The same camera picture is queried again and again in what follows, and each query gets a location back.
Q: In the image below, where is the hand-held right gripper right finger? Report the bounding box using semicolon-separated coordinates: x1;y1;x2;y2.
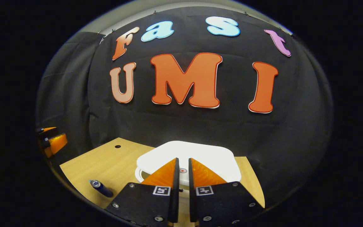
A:
188;158;266;227

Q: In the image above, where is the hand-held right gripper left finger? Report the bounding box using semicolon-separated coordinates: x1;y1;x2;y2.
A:
105;157;181;227

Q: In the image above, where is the white desktop garbage bin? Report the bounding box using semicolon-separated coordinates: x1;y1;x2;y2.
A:
135;141;242;198

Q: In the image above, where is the blue pop can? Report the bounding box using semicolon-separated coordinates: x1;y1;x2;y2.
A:
89;179;114;198

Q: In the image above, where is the wooden desktop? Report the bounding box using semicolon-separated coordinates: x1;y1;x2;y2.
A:
59;137;266;227

